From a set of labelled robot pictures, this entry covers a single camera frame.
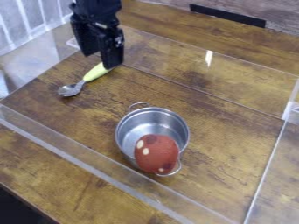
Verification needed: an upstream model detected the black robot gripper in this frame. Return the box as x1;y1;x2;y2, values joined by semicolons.
69;0;125;69

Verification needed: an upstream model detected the silver metal pot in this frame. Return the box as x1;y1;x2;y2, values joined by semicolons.
114;102;189;168

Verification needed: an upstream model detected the red toy mushroom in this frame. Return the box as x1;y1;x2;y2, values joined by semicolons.
134;134;178;174

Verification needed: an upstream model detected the black bar at table edge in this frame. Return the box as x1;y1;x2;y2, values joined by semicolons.
189;3;266;28

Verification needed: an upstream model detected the spoon with green handle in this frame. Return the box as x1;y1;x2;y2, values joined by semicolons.
58;63;109;97

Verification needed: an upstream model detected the clear acrylic enclosure wall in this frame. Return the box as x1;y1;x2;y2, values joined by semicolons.
0;0;299;224

